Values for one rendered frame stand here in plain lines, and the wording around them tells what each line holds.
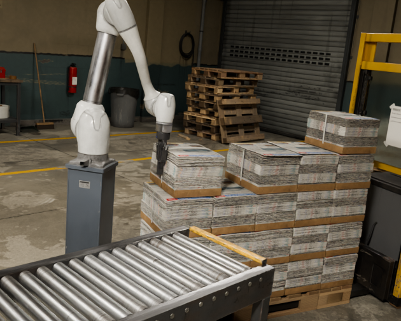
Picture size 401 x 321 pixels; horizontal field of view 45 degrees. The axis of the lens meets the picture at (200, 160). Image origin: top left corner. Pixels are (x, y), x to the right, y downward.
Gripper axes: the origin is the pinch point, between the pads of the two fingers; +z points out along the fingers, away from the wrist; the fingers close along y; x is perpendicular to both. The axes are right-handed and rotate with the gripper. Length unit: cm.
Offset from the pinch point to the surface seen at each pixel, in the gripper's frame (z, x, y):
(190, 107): 37, -312, 609
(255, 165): -5, -54, -13
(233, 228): 32, -42, -19
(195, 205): 16.2, -14.8, -18.7
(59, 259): 17, 67, -70
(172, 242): 17, 18, -64
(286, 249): 48, -82, -19
